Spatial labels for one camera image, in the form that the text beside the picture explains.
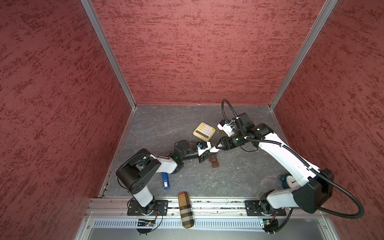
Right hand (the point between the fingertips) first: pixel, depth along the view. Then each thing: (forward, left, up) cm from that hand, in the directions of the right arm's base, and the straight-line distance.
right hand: (218, 149), depth 74 cm
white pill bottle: (+1, +2, -1) cm, 3 cm away
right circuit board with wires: (-31, -24, -22) cm, 45 cm away
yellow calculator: (+24, +5, -18) cm, 30 cm away
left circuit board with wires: (-28, +38, -21) cm, 52 cm away
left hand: (+2, +1, -6) cm, 6 cm away
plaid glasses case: (-24, +17, -16) cm, 34 cm away
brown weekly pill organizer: (+3, +1, -18) cm, 18 cm away
